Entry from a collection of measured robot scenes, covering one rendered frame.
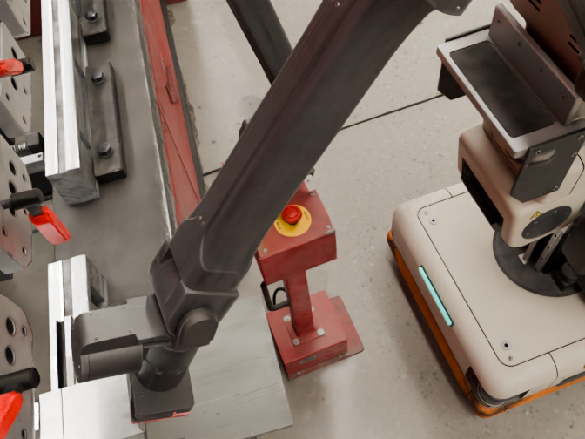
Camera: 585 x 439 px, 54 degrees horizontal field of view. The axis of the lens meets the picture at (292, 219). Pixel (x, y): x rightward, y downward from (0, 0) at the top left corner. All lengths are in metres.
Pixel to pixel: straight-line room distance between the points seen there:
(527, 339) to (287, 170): 1.22
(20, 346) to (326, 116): 0.38
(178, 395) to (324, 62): 0.42
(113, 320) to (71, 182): 0.54
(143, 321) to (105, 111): 0.71
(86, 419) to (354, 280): 1.26
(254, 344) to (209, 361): 0.06
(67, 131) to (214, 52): 1.60
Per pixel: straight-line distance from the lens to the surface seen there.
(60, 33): 1.32
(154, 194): 1.09
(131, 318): 0.57
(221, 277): 0.51
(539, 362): 1.59
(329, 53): 0.41
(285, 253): 1.10
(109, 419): 0.80
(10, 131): 0.81
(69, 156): 1.08
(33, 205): 0.67
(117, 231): 1.07
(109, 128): 1.18
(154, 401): 0.68
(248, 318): 0.79
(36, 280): 2.20
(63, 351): 0.86
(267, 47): 0.92
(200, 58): 2.64
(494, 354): 1.56
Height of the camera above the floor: 1.72
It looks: 58 degrees down
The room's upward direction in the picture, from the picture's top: 10 degrees counter-clockwise
